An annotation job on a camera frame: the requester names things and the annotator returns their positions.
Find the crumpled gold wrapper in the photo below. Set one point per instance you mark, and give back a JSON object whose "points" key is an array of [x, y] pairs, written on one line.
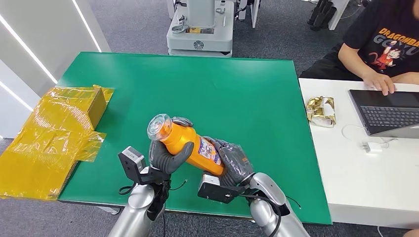
{"points": [[316, 108]]}

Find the white charger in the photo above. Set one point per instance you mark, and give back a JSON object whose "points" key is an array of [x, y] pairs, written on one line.
{"points": [[373, 147]]}

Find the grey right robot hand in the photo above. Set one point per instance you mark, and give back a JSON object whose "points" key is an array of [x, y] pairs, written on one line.
{"points": [[235, 163]]}

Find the dark grey laptop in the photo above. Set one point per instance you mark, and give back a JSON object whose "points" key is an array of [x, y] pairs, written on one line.
{"points": [[386, 114]]}

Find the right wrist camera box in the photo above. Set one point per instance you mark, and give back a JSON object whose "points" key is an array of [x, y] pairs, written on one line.
{"points": [[212, 191]]}

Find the person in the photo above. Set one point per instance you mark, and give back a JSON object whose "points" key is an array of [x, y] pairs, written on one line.
{"points": [[376, 32]]}

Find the white wall light strip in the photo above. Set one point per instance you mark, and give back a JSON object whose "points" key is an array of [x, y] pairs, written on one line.
{"points": [[29, 50], [86, 26], [16, 97]]}

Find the person's hand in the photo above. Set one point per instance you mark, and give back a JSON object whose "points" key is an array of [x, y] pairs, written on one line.
{"points": [[379, 81]]}

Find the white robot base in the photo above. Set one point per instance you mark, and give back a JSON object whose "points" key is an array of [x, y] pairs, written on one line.
{"points": [[199, 39]]}

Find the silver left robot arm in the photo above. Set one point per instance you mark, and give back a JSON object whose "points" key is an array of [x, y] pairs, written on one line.
{"points": [[137, 209]]}

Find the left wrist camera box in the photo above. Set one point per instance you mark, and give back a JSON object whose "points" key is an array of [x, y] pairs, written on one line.
{"points": [[131, 163]]}

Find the white furniture panel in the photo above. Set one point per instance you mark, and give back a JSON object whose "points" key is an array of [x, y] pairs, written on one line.
{"points": [[337, 13]]}

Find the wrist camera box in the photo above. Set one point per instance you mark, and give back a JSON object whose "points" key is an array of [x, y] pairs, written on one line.
{"points": [[212, 191], [131, 163]]}

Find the black floor equipment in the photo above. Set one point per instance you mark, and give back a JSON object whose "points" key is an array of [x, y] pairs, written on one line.
{"points": [[322, 16]]}

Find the yellow taped cardboard box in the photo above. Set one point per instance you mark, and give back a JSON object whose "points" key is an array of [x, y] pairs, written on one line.
{"points": [[49, 130]]}

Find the white post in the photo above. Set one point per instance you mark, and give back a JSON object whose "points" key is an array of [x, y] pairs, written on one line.
{"points": [[254, 13]]}

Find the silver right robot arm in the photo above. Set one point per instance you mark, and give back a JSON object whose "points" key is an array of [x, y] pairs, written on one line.
{"points": [[268, 186]]}

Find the orange bottle with clear cap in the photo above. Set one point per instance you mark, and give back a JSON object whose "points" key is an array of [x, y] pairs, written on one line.
{"points": [[178, 135]]}

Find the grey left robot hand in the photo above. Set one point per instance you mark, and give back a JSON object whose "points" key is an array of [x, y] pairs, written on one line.
{"points": [[163, 162]]}

